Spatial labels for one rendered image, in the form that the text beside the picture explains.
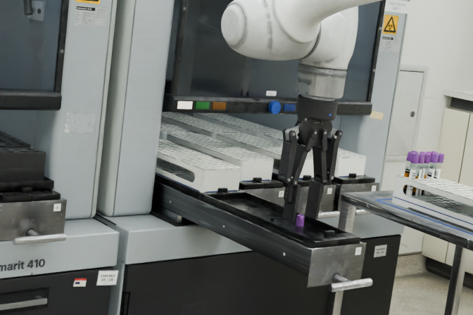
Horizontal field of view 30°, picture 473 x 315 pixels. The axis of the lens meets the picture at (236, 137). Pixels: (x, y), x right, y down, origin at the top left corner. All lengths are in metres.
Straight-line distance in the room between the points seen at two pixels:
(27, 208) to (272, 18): 0.56
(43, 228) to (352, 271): 0.57
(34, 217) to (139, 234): 0.24
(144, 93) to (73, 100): 0.16
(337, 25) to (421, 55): 2.56
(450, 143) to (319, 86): 2.73
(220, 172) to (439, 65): 2.54
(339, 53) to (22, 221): 0.64
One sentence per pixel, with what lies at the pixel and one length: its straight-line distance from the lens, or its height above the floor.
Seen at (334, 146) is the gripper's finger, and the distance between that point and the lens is 1.69.
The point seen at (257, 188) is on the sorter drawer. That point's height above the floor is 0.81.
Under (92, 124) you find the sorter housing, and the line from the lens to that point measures 1.77.
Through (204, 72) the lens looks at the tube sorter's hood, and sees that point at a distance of 1.88.
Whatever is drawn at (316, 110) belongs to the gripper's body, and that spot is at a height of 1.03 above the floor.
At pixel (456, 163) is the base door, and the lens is 4.28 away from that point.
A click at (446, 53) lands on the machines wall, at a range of 4.27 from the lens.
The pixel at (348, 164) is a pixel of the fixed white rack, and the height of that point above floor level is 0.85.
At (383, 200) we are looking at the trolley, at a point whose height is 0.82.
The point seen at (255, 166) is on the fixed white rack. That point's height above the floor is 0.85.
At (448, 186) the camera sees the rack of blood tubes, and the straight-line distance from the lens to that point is 1.90.
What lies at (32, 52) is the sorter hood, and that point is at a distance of 1.67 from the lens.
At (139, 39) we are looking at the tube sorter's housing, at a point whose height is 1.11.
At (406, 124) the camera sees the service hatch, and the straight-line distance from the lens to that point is 4.13.
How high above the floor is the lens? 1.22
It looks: 9 degrees down
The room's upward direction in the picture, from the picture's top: 7 degrees clockwise
